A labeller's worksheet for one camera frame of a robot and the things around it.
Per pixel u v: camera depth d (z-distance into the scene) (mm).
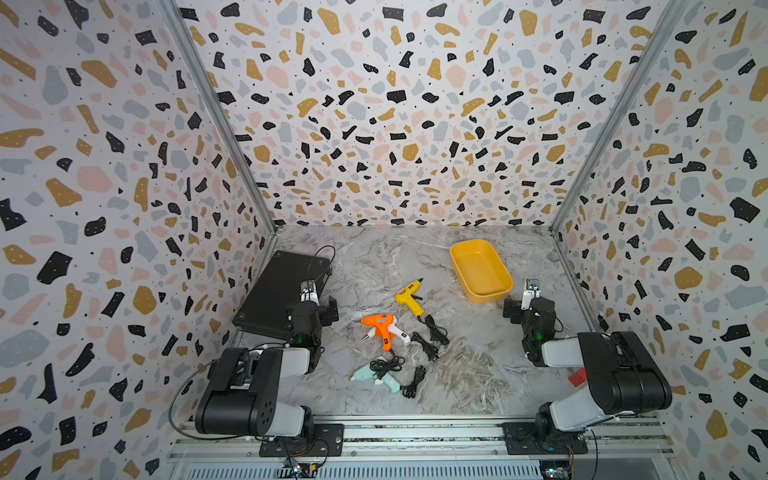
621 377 467
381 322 898
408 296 995
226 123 898
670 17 716
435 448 732
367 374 829
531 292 812
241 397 436
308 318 691
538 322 720
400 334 900
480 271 1061
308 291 782
